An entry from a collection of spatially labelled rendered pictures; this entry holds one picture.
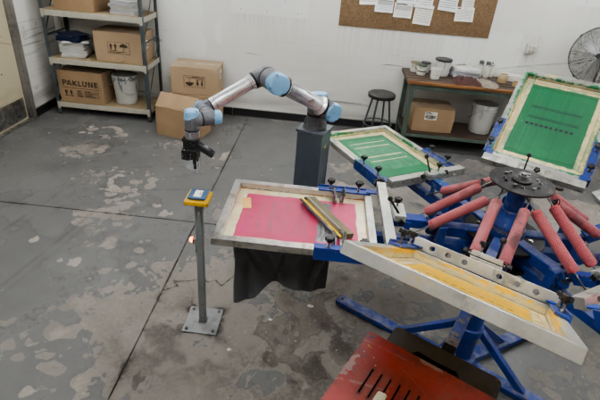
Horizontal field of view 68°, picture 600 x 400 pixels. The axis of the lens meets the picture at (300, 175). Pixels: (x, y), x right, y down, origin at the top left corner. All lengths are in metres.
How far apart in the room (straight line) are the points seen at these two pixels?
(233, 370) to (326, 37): 4.20
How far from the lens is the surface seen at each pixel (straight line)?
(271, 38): 5.93
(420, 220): 2.36
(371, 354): 1.56
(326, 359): 2.96
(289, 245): 2.11
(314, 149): 2.82
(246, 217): 2.35
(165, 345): 3.03
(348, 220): 2.40
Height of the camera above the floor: 2.27
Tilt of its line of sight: 28 degrees down
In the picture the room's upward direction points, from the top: 5 degrees clockwise
